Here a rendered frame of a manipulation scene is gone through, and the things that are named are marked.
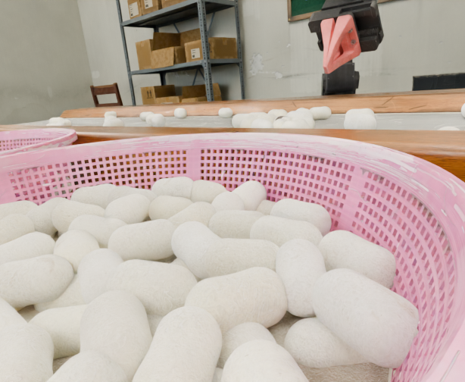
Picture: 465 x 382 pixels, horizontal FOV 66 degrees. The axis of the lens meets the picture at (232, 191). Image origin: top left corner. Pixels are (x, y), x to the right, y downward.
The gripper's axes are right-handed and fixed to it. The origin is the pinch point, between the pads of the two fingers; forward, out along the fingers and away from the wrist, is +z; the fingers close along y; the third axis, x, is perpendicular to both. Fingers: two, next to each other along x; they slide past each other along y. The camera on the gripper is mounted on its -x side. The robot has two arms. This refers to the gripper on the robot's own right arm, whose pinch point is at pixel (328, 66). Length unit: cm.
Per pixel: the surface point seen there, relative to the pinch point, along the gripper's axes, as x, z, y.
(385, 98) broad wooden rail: 7.3, -0.5, 6.8
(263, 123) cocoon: -8.8, 18.8, 1.8
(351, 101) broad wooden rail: 7.4, 0.0, 1.8
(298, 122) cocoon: -7.9, 17.9, 5.5
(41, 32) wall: 49, -174, -441
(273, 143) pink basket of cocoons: -17.9, 28.6, 11.9
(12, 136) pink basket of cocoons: -19.2, 30.4, -24.3
